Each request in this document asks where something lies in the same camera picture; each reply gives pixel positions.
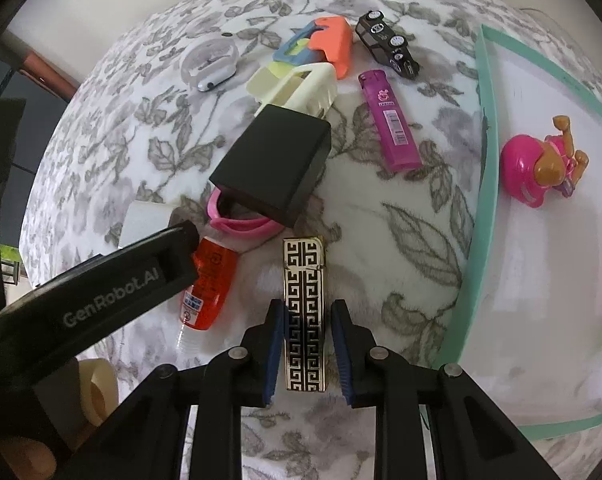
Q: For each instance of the black toy car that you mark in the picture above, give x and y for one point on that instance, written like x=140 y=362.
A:
x=381 y=35

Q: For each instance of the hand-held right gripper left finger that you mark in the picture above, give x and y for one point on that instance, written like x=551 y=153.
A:
x=275 y=355

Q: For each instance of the pink hair band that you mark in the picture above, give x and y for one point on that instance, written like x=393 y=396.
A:
x=241 y=232

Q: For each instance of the white plastic piece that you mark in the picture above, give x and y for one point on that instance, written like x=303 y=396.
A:
x=141 y=220

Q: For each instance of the white plastic gadget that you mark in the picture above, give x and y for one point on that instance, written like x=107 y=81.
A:
x=216 y=77

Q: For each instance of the magenta lighter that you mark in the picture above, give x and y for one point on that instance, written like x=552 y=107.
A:
x=396 y=130

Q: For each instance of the pink toy figure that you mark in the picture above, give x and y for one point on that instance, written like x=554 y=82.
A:
x=518 y=160

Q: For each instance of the gold black patterned lighter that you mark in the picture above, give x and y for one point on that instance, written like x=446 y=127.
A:
x=303 y=280

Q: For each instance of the beige tape roll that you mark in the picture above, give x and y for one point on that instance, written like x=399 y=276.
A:
x=93 y=385

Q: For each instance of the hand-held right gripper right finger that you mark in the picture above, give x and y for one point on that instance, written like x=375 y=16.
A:
x=342 y=355

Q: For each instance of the cream hair claw clip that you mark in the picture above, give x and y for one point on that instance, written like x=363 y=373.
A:
x=311 y=85

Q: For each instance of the orange toy knife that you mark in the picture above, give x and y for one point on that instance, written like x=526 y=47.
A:
x=336 y=40

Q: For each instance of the floral blanket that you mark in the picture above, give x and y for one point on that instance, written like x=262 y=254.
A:
x=406 y=260

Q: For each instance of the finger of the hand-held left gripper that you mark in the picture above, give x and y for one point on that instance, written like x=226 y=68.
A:
x=183 y=255

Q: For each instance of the teal rimmed white tray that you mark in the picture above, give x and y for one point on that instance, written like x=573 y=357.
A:
x=531 y=285

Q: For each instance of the red liquid clear bottle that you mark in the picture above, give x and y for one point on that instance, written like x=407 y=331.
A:
x=213 y=280

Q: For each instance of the black rectangular box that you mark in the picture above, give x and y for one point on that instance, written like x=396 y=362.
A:
x=271 y=160

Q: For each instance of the brown wooden frame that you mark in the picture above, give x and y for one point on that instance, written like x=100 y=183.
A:
x=41 y=67

